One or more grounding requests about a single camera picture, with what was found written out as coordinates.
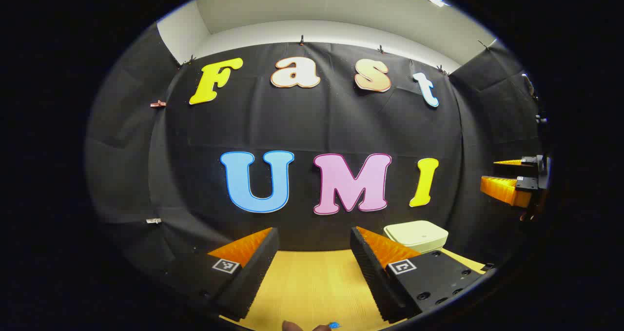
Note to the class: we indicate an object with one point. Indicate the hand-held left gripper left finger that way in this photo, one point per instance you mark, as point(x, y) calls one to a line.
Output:
point(258, 267)

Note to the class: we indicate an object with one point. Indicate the copper clip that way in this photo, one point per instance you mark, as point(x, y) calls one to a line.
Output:
point(157, 104)

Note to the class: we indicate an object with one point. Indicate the pale green garbage bin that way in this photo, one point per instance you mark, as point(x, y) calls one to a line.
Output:
point(414, 233)

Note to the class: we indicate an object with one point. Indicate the black backdrop cloth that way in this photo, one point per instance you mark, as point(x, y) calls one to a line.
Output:
point(341, 126)

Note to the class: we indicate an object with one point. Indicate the blue paper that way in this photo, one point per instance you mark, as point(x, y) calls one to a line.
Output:
point(334, 325)

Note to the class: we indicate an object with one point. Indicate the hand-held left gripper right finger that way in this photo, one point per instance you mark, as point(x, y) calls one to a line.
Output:
point(370, 272)

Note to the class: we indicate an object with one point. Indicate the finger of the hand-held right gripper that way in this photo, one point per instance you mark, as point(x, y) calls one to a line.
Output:
point(529, 161)
point(499, 188)

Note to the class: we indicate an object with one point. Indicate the wooden desktop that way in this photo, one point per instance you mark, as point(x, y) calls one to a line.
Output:
point(312, 282)

